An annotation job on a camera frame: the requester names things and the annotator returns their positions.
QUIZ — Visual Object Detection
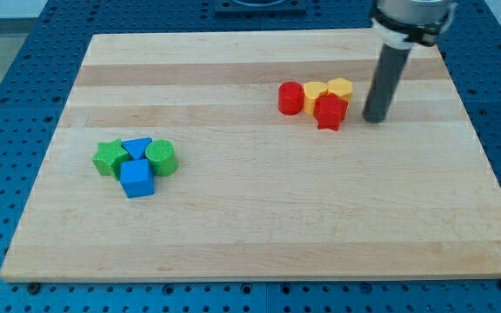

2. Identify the blue cube block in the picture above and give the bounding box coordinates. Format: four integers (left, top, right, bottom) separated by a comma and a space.
120, 159, 155, 198

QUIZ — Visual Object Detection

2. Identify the blue triangle block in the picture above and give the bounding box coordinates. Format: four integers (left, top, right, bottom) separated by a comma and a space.
121, 137, 152, 160

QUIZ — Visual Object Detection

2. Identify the green star block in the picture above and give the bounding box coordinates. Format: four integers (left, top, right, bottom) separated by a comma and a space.
92, 139, 130, 180

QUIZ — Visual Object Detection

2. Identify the yellow pentagon block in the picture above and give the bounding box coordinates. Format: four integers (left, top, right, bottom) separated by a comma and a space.
327, 77, 354, 103

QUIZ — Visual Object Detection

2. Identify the yellow heart block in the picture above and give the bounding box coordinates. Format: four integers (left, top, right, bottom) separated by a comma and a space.
303, 81, 328, 115

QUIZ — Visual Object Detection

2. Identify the green cylinder block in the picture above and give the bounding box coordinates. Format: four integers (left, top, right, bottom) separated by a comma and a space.
144, 139, 178, 176

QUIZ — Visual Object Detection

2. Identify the light wooden board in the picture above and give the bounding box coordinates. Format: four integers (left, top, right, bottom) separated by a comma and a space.
0, 29, 501, 283

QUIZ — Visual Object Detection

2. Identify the red cylinder block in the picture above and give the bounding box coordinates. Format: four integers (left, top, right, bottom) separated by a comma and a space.
277, 81, 304, 116

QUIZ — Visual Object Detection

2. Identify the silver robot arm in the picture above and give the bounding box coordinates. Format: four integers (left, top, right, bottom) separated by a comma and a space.
370, 0, 458, 50

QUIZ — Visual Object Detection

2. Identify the red star block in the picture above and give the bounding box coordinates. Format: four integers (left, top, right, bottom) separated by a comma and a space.
313, 97, 349, 131

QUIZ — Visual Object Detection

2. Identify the black cable clamp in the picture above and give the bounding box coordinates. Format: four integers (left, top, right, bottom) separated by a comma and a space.
371, 8, 444, 50

